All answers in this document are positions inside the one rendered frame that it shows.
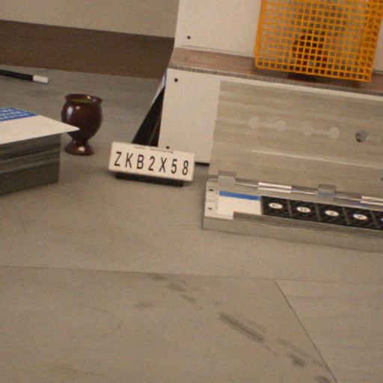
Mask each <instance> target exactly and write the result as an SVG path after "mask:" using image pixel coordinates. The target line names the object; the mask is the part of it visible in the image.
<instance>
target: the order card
mask: <svg viewBox="0 0 383 383"><path fill-rule="evenodd" d="M194 158H195V152H189V151H183V150H172V149H166V148H160V147H149V146H143V145H137V144H126V143H120V142H114V141H113V142H112V145H111V154H110V159H109V166H108V169H109V170H110V171H121V172H127V173H134V174H144V175H150V176H156V177H167V178H174V179H179V180H190V181H191V180H192V175H193V169H194Z"/></svg>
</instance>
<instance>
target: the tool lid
mask: <svg viewBox="0 0 383 383"><path fill-rule="evenodd" d="M252 117H258V118H259V119H260V126H259V127H257V128H252V127H251V126H250V124H249V121H250V119H251V118H252ZM279 120H283V121H284V122H286V123H287V129H286V130H284V131H282V132H279V131H277V130H276V127H275V124H276V123H277V122H278V121H279ZM307 123H309V124H311V125H312V126H313V133H312V134H310V135H305V134H304V133H303V132H302V130H301V129H302V127H303V125H305V124H307ZM332 127H337V128H338V129H339V130H340V134H339V136H338V137H337V138H331V137H330V136H329V134H328V132H329V130H330V128H332ZM361 130H362V131H364V132H365V133H366V134H367V138H366V140H365V141H362V142H360V141H357V140H356V139H355V133H356V132H357V131H361ZM382 137H383V101H381V100H375V99H364V98H358V97H352V96H341V95H334V94H324V93H317V92H312V91H300V90H294V89H289V88H277V87H271V86H265V85H254V84H248V83H242V82H231V81H225V80H221V85H220V91H219V97H218V102H217V109H216V115H215V125H214V131H213V138H212V148H211V154H210V160H209V171H208V174H211V175H218V171H229V172H236V178H241V179H247V180H258V181H259V182H258V183H259V185H258V189H260V190H267V191H273V192H283V193H291V188H292V186H298V187H305V188H311V189H318V184H319V183H322V184H328V185H329V186H335V191H336V192H345V193H352V194H361V197H362V198H361V200H360V202H362V203H371V204H377V205H383V142H382ZM277 164H279V166H278V167H277V166H276V165H277ZM380 178H382V179H381V180H380Z"/></svg>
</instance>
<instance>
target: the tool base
mask: <svg viewBox="0 0 383 383"><path fill-rule="evenodd" d="M209 180H212V181H218V182H210V181H207V182H206V194H205V204H204V215H203V229H209V230H220V231H227V233H238V234H244V235H250V236H261V237H267V238H273V239H284V240H290V241H297V242H308V243H313V244H319V245H330V246H337V247H343V248H348V249H354V250H361V251H372V252H378V253H383V237H382V236H371V235H364V234H358V233H347V232H340V231H335V230H323V229H320V228H318V227H306V226H300V225H294V224H283V223H277V222H271V221H260V220H254V219H248V218H237V217H233V216H232V215H225V214H218V191H223V192H234V193H240V194H251V195H257V196H260V195H263V196H269V197H280V198H286V199H292V200H303V201H310V202H317V203H328V204H334V205H339V206H347V207H352V208H359V209H369V210H375V211H382V212H383V205H377V204H371V203H362V202H360V201H354V200H361V198H362V197H359V196H353V195H347V194H336V193H334V191H332V190H327V189H317V191H313V190H306V189H296V188H291V192H298V193H305V194H296V193H283V192H277V191H267V190H260V189H256V188H250V187H244V186H253V187H258V185H259V183H255V182H249V181H242V180H235V179H234V177H229V176H222V175H218V177H209ZM234 184H235V185H241V186H235V185H234ZM209 189H212V190H213V191H210V190H209ZM308 194H316V196H313V195H308ZM334 197H339V198H345V199H352V200H343V199H336V198H334ZM208 207H211V209H212V210H210V209H208Z"/></svg>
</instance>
